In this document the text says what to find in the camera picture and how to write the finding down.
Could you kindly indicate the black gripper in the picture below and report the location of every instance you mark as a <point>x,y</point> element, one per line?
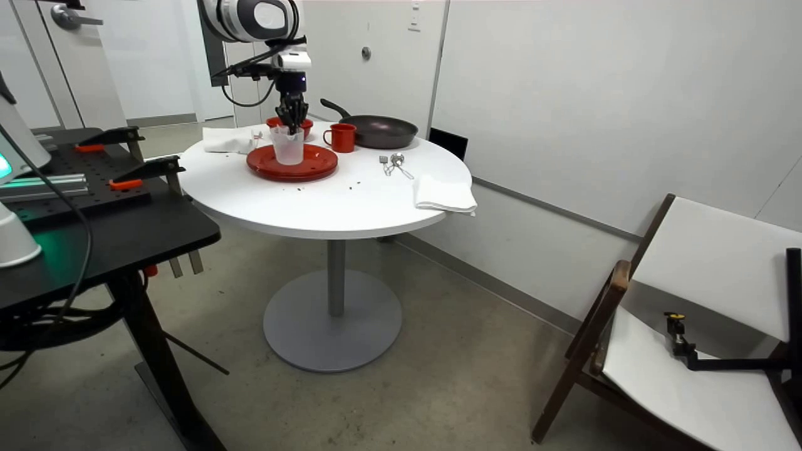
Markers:
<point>294,89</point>

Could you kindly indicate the clear plastic measuring cup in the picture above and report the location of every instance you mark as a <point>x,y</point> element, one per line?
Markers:
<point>288,148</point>

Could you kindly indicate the red plate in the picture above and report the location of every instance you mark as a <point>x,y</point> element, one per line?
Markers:
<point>322,167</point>

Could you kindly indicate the white red striped tea towel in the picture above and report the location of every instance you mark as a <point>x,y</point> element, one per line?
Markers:
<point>228,142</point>

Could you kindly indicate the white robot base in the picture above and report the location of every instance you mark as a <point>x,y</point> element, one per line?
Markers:
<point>16,238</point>

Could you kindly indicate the red bowl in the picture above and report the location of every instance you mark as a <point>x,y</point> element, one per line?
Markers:
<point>273,124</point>

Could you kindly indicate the red mug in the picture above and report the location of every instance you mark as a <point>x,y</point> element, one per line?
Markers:
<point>342,139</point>

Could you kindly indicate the black frying pan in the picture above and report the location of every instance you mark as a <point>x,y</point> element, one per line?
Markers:
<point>378,131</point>

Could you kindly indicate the round door lock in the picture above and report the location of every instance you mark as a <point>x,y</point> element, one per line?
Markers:
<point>367,54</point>

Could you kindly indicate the metal fork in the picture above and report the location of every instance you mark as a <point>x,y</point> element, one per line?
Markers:
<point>386,163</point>

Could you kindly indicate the metal spoon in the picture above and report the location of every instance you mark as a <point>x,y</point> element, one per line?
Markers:
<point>398,162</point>

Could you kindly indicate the black chair back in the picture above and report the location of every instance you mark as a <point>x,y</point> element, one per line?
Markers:
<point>450,144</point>

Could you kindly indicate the plain white folded cloth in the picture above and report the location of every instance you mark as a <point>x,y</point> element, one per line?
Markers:
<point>441,192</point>

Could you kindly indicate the black orange bar clamp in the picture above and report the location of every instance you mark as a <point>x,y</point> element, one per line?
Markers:
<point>91,148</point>
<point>128,183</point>

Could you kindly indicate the black desk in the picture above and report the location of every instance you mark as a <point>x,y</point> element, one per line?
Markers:
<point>127,233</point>

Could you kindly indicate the grey tilted panel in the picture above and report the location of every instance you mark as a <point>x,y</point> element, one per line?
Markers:
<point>20,139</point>

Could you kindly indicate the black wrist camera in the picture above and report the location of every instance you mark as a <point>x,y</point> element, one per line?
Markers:
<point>247,69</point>

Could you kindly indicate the round white pedestal table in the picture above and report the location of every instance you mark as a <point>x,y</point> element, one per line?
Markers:
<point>335,283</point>

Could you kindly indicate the aluminium extrusion rail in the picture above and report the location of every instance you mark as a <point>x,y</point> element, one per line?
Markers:
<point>40,187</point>

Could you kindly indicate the wooden frame white panels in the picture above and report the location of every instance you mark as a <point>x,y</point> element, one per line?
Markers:
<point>711,251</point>

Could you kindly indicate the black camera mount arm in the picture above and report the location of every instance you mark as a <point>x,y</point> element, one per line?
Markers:
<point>736,364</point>

